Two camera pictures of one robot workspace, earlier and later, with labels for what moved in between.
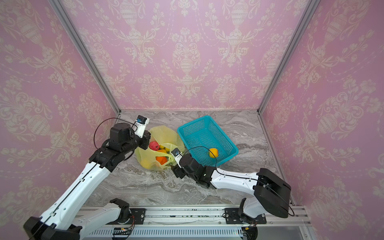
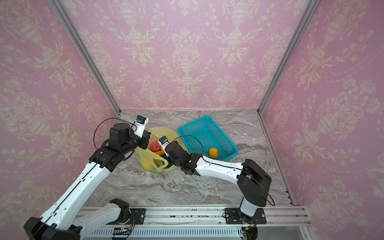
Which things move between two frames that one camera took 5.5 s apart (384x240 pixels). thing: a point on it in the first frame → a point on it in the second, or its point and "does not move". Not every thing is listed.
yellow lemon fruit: (215, 151) does not move
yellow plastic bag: (151, 159) does not move
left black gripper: (145, 138) does not move
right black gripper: (176, 168) → (167, 160)
